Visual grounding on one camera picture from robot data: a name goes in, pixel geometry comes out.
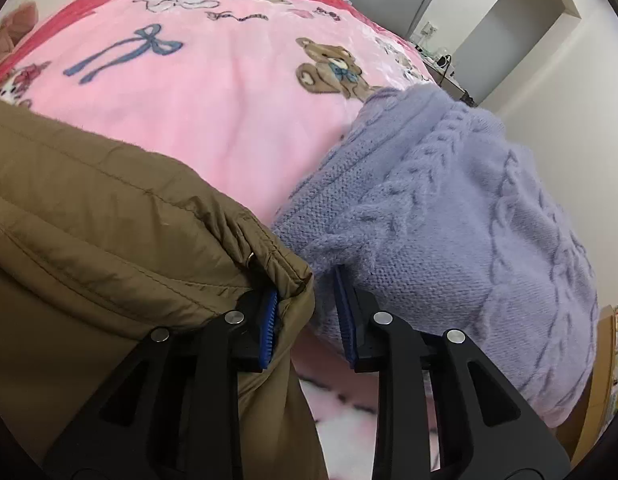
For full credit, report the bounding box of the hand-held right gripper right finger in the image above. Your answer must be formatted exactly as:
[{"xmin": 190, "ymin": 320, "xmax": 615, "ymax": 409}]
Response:
[{"xmin": 333, "ymin": 265, "xmax": 572, "ymax": 480}]

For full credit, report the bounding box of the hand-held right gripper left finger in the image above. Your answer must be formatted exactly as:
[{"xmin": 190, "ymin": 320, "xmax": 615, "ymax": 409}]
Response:
[{"xmin": 43, "ymin": 290, "xmax": 280, "ymax": 480}]

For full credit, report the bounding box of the purple knit sweater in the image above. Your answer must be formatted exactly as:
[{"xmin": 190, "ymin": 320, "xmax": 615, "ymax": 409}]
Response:
[{"xmin": 272, "ymin": 85, "xmax": 600, "ymax": 429}]

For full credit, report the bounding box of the brown puffer jacket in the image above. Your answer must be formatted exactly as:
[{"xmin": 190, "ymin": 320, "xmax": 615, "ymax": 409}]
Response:
[{"xmin": 0, "ymin": 95, "xmax": 331, "ymax": 480}]

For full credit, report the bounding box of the pink printed blanket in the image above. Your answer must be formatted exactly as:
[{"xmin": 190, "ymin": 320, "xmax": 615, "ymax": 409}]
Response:
[{"xmin": 0, "ymin": 0, "xmax": 442, "ymax": 480}]

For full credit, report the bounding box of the wooden furniture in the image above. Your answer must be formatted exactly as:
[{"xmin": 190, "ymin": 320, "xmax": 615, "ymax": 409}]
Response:
[{"xmin": 561, "ymin": 304, "xmax": 618, "ymax": 461}]

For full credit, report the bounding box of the cluttered nightstand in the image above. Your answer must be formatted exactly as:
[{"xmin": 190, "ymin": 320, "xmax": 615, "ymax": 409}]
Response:
[{"xmin": 411, "ymin": 40, "xmax": 480, "ymax": 107}]

